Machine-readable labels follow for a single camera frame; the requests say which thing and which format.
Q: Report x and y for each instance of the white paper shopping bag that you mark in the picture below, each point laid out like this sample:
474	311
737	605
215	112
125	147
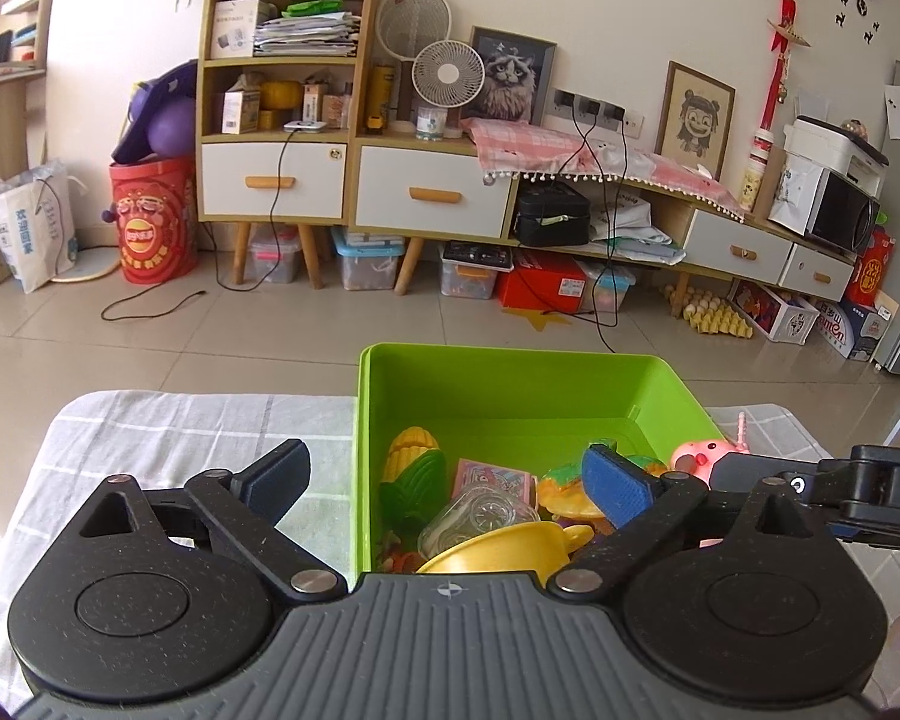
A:
38	238

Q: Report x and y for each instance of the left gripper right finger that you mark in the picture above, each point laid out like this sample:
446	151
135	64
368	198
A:
650	517

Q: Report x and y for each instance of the framed cartoon girl picture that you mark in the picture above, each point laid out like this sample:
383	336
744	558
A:
697	111

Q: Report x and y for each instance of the orange toy pumpkin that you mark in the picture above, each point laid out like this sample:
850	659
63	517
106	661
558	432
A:
570	494

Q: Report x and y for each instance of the white printer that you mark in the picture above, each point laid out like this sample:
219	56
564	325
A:
840	150

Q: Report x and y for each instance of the green plastic cookie box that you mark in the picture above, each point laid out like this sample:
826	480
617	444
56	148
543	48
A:
529	409

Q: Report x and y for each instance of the pink toy pig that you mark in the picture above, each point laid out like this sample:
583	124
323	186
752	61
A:
699	458

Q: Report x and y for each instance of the purple plush toy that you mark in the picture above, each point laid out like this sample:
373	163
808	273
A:
161	119

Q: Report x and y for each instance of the clear storage box blue lid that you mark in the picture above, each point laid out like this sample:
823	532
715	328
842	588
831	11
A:
367	267

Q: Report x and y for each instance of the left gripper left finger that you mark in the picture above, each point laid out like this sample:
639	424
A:
241	511

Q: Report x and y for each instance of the red box under cabinet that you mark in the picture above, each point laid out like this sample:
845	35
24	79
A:
542	281

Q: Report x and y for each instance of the clear plastic toy lid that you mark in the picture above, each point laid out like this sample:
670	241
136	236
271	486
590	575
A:
476	511

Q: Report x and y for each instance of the pink tablecloth with tassels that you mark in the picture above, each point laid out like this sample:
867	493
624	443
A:
516	149

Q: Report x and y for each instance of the framed cat picture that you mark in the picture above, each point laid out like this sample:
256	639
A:
516	76

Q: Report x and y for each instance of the tall white fan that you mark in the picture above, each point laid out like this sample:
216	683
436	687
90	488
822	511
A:
404	29

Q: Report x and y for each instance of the stack of papers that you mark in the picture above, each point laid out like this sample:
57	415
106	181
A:
325	35

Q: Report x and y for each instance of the white grey checkered cloth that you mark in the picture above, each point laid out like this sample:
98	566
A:
162	440

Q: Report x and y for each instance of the yellow egg tray toy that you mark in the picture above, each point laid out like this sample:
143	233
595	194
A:
706	313

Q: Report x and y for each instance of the pink card packet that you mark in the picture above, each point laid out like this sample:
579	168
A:
515	483

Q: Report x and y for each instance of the yellow toy pot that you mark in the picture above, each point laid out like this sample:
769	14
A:
542	548

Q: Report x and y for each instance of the wooden shelf cabinet white drawer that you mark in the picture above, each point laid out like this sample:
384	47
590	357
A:
273	133

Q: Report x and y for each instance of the small white desk fan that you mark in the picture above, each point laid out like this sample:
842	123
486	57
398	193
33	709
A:
446	75

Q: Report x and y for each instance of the long wooden tv cabinet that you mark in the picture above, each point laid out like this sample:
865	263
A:
438	192

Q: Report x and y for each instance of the toy corn cob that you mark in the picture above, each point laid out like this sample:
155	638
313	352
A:
414	485

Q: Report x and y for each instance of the black white microwave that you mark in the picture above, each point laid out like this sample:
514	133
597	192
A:
817	203

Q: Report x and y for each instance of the red hanging wall decoration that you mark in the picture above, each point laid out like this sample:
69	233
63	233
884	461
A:
785	37

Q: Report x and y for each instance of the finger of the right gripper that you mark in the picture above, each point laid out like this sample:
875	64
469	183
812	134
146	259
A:
735	475

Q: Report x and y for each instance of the black bag on shelf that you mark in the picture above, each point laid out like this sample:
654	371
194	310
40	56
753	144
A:
551	214

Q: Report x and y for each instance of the red cartoon bucket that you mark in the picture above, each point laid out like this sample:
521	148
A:
154	211

